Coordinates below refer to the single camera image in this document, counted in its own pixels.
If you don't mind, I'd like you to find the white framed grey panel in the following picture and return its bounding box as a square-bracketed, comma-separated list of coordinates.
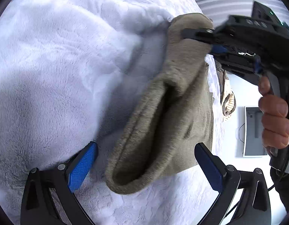
[243, 107, 267, 158]

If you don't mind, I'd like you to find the person's right hand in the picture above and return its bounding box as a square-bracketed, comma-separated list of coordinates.
[258, 77, 289, 149]

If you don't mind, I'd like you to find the olive green knit sweater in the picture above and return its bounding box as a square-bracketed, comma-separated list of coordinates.
[105, 13, 214, 194]

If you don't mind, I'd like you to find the brown and striped garment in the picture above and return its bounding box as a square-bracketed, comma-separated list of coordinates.
[215, 60, 236, 120]

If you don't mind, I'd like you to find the lavender plush blanket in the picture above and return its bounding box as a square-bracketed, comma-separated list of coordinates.
[0, 0, 222, 224]

